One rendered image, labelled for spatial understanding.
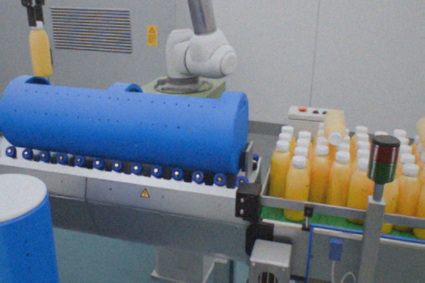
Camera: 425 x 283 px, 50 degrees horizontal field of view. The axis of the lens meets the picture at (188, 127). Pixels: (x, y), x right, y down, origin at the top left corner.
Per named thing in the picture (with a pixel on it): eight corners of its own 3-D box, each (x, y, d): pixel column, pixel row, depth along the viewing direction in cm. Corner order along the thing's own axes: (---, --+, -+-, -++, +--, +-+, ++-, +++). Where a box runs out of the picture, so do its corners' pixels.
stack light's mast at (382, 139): (362, 192, 116) (370, 133, 110) (389, 195, 114) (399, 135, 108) (363, 203, 110) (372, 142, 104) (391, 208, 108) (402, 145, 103)
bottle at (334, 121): (326, 107, 158) (326, 125, 142) (347, 111, 157) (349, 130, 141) (321, 125, 161) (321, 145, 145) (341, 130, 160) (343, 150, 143)
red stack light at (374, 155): (368, 151, 112) (369, 136, 110) (396, 154, 110) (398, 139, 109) (369, 161, 106) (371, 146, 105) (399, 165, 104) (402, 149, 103)
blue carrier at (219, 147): (45, 137, 197) (42, 71, 191) (247, 161, 172) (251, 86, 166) (0, 155, 171) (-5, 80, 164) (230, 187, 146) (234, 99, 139)
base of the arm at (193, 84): (163, 80, 235) (162, 70, 233) (206, 82, 230) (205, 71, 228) (152, 89, 218) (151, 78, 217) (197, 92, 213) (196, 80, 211)
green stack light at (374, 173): (365, 170, 113) (368, 152, 112) (393, 173, 112) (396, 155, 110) (366, 181, 108) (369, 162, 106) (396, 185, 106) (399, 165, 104)
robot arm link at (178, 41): (184, 69, 232) (183, 25, 225) (209, 75, 219) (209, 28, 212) (159, 75, 222) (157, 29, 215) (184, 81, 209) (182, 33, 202)
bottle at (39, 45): (35, 78, 169) (28, 28, 162) (32, 73, 175) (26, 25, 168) (54, 76, 172) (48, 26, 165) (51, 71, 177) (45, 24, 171)
